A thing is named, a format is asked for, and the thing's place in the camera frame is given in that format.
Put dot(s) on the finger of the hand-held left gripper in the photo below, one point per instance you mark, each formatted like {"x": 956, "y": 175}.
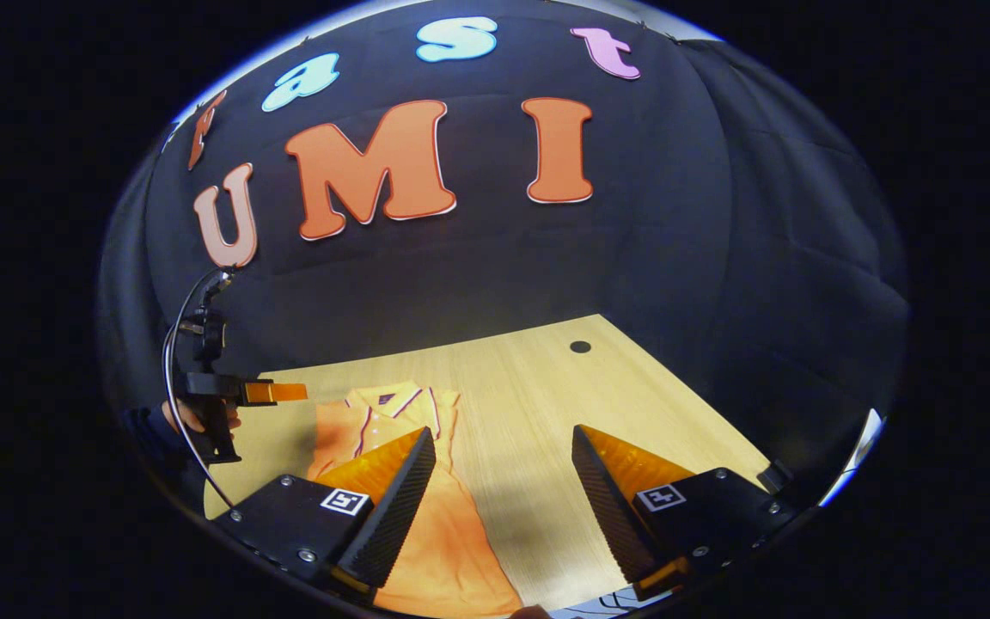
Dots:
{"x": 280, "y": 393}

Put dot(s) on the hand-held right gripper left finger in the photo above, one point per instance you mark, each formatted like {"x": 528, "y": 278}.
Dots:
{"x": 400, "y": 503}

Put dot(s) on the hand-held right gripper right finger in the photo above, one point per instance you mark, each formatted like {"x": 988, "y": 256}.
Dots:
{"x": 602, "y": 503}

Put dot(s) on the orange T-shirt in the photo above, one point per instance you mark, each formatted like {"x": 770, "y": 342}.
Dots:
{"x": 452, "y": 542}

